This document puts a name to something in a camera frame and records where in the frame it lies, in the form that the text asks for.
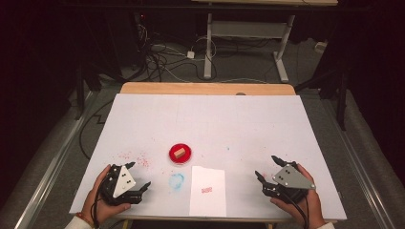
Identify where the black stand frame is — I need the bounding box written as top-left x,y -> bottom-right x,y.
294,60 -> 350,132

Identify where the black floor cable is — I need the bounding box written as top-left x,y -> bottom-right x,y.
78,99 -> 115,161

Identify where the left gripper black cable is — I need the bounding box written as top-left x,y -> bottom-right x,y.
90,173 -> 111,229

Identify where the person's right hand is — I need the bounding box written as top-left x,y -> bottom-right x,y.
269,163 -> 327,229

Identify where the tangle of floor cables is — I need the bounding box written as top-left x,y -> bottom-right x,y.
136,18 -> 219,84

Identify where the wooden table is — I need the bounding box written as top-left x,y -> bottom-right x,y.
119,81 -> 338,229

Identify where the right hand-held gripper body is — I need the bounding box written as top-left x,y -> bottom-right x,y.
262,160 -> 317,205

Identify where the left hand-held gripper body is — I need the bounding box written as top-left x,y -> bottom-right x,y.
99,163 -> 143,206

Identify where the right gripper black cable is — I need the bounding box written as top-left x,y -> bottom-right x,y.
280,190 -> 311,229

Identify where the person's left hand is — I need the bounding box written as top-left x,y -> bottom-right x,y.
81,163 -> 132,226

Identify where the white power strip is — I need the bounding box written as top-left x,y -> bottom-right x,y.
314,40 -> 329,54

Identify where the white paper sheet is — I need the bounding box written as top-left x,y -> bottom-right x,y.
189,165 -> 227,219

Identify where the red wrist bracelet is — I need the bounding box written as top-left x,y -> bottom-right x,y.
75,211 -> 97,229

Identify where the black stand leg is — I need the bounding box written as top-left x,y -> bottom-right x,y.
74,61 -> 86,121

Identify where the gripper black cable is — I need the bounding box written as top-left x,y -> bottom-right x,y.
280,190 -> 311,229
90,173 -> 111,229

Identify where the white desk frame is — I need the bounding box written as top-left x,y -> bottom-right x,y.
190,0 -> 339,84

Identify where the round red ink pad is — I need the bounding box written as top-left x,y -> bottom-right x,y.
168,142 -> 193,165

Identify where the metal floor rail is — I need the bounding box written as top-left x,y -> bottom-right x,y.
13,91 -> 98,229
319,96 -> 397,229

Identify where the large white board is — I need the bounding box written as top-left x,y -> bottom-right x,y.
69,93 -> 348,222

